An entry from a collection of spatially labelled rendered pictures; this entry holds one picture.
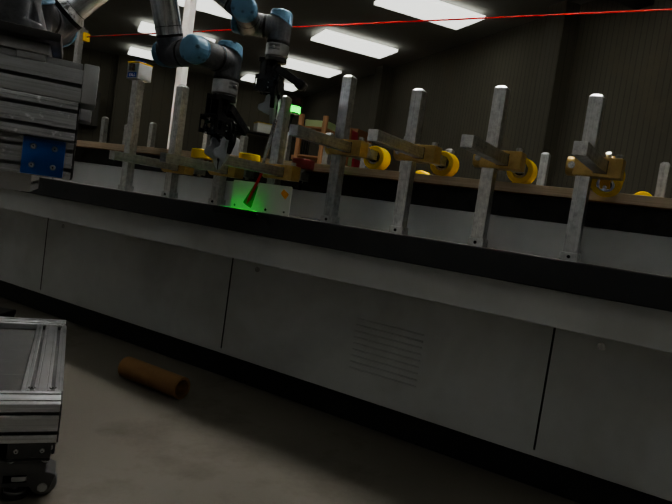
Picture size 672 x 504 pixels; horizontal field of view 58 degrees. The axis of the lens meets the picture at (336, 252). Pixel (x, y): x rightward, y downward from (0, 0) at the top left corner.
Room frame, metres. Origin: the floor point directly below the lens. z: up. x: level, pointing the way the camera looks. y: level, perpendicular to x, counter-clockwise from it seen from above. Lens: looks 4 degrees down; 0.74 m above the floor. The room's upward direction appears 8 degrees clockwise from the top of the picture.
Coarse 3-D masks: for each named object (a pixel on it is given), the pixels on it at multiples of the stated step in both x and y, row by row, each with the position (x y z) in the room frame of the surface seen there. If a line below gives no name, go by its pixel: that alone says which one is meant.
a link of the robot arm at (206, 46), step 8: (184, 40) 1.66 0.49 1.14; (192, 40) 1.64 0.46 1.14; (200, 40) 1.65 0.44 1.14; (208, 40) 1.68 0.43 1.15; (176, 48) 1.70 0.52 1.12; (184, 48) 1.66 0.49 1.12; (192, 48) 1.64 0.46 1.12; (200, 48) 1.64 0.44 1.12; (208, 48) 1.66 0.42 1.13; (216, 48) 1.69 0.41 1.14; (224, 48) 1.73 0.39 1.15; (176, 56) 1.71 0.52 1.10; (184, 56) 1.66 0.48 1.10; (192, 56) 1.64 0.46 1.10; (200, 56) 1.65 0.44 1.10; (208, 56) 1.67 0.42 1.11; (216, 56) 1.69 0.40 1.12; (224, 56) 1.72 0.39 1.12; (184, 64) 1.72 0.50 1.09; (192, 64) 1.70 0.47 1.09; (200, 64) 1.68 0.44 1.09; (208, 64) 1.69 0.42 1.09; (216, 64) 1.71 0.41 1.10
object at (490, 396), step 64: (192, 192) 2.56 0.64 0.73; (320, 192) 2.23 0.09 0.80; (384, 192) 2.09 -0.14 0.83; (448, 192) 1.97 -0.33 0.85; (0, 256) 3.29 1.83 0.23; (64, 256) 2.99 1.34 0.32; (128, 256) 2.75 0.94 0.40; (192, 256) 2.54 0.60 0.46; (640, 256) 1.66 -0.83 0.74; (128, 320) 2.72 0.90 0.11; (192, 320) 2.51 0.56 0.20; (256, 320) 2.34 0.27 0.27; (320, 320) 2.18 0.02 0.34; (384, 320) 2.05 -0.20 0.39; (448, 320) 1.93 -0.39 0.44; (512, 320) 1.83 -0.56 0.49; (256, 384) 2.35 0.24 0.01; (320, 384) 2.16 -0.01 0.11; (384, 384) 2.03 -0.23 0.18; (448, 384) 1.91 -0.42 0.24; (512, 384) 1.81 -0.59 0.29; (576, 384) 1.72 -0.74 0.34; (640, 384) 1.63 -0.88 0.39; (448, 448) 1.92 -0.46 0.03; (512, 448) 1.79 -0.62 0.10; (576, 448) 1.70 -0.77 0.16; (640, 448) 1.62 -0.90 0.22
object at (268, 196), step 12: (240, 180) 2.13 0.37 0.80; (240, 192) 2.13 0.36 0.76; (264, 192) 2.07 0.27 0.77; (276, 192) 2.05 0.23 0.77; (288, 192) 2.02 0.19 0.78; (240, 204) 2.13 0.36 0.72; (252, 204) 2.10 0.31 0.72; (264, 204) 2.07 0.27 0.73; (276, 204) 2.04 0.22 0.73; (288, 204) 2.02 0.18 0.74; (288, 216) 2.02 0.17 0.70
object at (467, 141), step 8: (464, 136) 1.41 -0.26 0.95; (472, 136) 1.40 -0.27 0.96; (464, 144) 1.41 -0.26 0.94; (472, 144) 1.40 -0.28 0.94; (480, 144) 1.45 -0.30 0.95; (488, 144) 1.49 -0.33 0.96; (472, 152) 1.48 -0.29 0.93; (480, 152) 1.46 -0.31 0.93; (488, 152) 1.50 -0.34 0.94; (496, 152) 1.56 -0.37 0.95; (504, 152) 1.61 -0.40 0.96; (488, 160) 1.60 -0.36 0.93; (496, 160) 1.57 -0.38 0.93; (504, 160) 1.62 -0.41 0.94
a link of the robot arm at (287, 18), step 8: (280, 8) 1.98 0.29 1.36; (272, 16) 1.98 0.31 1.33; (280, 16) 1.97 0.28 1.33; (288, 16) 1.98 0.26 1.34; (272, 24) 1.97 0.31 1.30; (280, 24) 1.97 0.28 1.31; (288, 24) 1.98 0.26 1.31; (264, 32) 1.98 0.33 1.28; (272, 32) 1.98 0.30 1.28; (280, 32) 1.97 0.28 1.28; (288, 32) 1.99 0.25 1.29; (272, 40) 1.97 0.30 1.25; (280, 40) 1.97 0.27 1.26; (288, 40) 1.99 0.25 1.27
